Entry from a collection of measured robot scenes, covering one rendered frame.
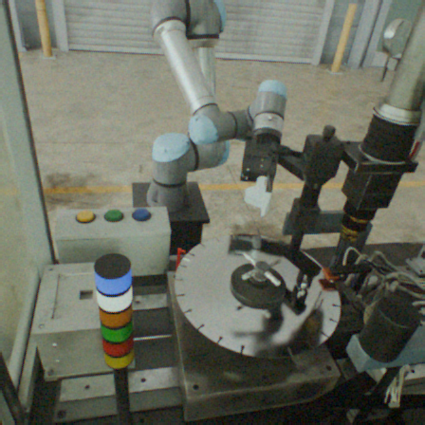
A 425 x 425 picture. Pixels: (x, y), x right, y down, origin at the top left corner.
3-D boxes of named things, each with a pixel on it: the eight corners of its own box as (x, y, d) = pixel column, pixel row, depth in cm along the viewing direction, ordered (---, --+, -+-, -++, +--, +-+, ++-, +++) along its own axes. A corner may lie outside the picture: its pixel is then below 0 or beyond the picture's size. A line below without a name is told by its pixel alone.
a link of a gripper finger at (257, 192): (242, 213, 87) (247, 177, 90) (267, 217, 87) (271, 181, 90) (243, 209, 84) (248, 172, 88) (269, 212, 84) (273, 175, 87)
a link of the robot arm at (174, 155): (145, 170, 129) (145, 133, 121) (180, 163, 136) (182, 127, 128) (161, 187, 121) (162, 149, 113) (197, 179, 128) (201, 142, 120)
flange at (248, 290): (249, 258, 82) (250, 249, 81) (294, 284, 77) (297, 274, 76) (218, 286, 75) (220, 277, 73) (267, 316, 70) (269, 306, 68)
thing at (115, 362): (103, 371, 56) (102, 359, 54) (104, 345, 59) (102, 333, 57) (135, 367, 57) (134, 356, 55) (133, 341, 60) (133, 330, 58)
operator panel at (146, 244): (61, 281, 98) (53, 235, 89) (65, 252, 107) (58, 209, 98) (169, 273, 104) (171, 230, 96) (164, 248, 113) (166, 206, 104)
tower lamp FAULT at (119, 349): (102, 358, 54) (101, 345, 52) (102, 332, 57) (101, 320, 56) (134, 355, 55) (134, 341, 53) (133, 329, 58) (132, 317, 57)
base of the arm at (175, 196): (145, 189, 138) (145, 164, 132) (186, 188, 141) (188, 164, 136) (148, 212, 126) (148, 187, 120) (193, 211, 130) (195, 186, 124)
